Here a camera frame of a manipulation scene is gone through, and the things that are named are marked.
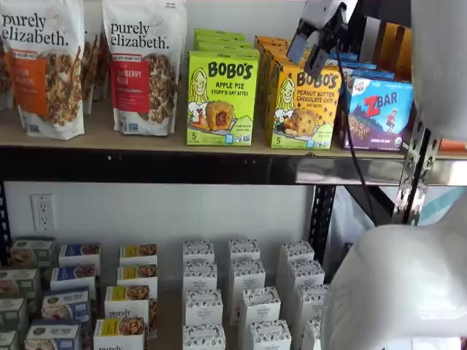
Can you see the granola bag orange label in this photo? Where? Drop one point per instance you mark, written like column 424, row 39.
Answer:
column 44, row 91

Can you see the white granola bag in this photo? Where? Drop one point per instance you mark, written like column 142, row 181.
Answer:
column 104, row 65
column 5, row 73
column 89, row 65

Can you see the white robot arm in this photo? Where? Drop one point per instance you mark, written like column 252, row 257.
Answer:
column 401, row 284

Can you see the black metal shelf rack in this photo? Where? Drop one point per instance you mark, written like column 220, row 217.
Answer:
column 146, row 166

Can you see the white patterned box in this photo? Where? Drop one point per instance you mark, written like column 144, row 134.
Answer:
column 312, row 335
column 306, row 273
column 200, row 275
column 259, row 308
column 202, row 308
column 244, row 249
column 198, row 249
column 248, row 277
column 296, row 251
column 203, row 339
column 310, row 302
column 270, row 337

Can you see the white small cartons group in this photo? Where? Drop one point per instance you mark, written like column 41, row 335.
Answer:
column 166, row 321

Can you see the white wall outlet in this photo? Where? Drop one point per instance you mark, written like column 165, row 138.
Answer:
column 42, row 213

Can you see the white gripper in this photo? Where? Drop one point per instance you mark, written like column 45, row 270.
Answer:
column 321, row 12

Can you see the large orange box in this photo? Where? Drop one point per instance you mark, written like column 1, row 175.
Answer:
column 394, row 47
column 452, row 145

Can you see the granola box green label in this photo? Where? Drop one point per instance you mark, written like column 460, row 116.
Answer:
column 12, row 313
column 8, row 341
column 18, row 282
column 33, row 251

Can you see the yellow Bobo's peanut butter box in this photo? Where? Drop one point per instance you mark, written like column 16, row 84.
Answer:
column 273, row 40
column 277, row 58
column 306, row 124
column 273, row 49

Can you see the granola bag red label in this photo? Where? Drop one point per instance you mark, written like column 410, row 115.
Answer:
column 146, row 91

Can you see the granola box yellow label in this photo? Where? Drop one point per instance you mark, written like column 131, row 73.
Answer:
column 136, row 271
column 138, row 251
column 126, row 302
column 118, row 331

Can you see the blue Zbar box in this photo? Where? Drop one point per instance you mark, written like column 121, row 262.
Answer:
column 348, row 56
column 376, row 109
column 359, row 66
column 368, row 74

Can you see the granola box blue label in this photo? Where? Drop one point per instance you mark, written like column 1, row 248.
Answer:
column 65, row 304
column 53, row 335
column 73, row 275
column 78, row 251

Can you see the green Bobo's apple pie box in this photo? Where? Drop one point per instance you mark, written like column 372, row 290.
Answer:
column 219, row 91
column 222, row 42
column 226, row 48
column 219, row 34

